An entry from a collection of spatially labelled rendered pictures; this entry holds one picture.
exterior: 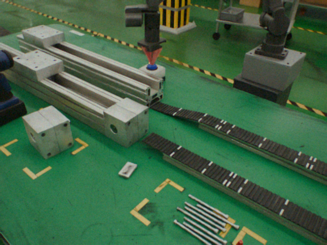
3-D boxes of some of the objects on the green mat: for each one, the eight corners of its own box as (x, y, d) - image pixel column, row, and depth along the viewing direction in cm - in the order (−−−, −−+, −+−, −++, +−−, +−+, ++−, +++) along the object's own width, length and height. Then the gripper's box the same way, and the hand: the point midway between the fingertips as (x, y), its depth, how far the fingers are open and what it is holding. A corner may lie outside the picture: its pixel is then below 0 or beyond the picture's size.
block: (153, 128, 92) (153, 103, 87) (127, 148, 84) (125, 122, 79) (133, 118, 97) (131, 94, 91) (105, 136, 89) (102, 111, 83)
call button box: (165, 80, 119) (165, 66, 115) (150, 89, 113) (150, 75, 109) (150, 75, 123) (150, 61, 119) (135, 83, 117) (135, 69, 113)
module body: (128, 121, 95) (126, 99, 90) (105, 136, 89) (102, 113, 84) (3, 58, 134) (-3, 40, 129) (-19, 65, 127) (-26, 46, 122)
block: (81, 142, 86) (76, 116, 81) (45, 159, 80) (37, 133, 74) (64, 127, 92) (59, 102, 86) (30, 142, 85) (21, 116, 80)
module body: (163, 98, 107) (163, 78, 102) (145, 110, 101) (145, 89, 96) (39, 46, 146) (35, 30, 141) (21, 52, 140) (16, 35, 135)
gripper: (150, 30, 100) (150, 71, 109) (168, 24, 107) (166, 62, 116) (136, 26, 103) (136, 66, 112) (154, 20, 110) (153, 58, 119)
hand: (152, 62), depth 114 cm, fingers closed
